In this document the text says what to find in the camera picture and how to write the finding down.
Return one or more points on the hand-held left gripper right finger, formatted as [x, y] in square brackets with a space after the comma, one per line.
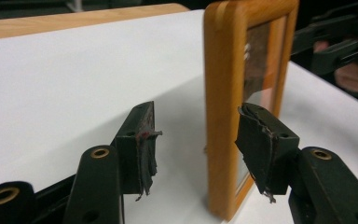
[273, 149]

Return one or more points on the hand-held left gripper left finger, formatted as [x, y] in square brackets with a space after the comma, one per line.
[132, 146]

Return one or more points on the wooden photo frame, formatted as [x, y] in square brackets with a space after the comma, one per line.
[223, 93]

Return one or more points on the white table mat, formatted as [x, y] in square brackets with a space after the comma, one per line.
[74, 93]

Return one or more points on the white metal stand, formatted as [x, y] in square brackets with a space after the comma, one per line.
[74, 4]

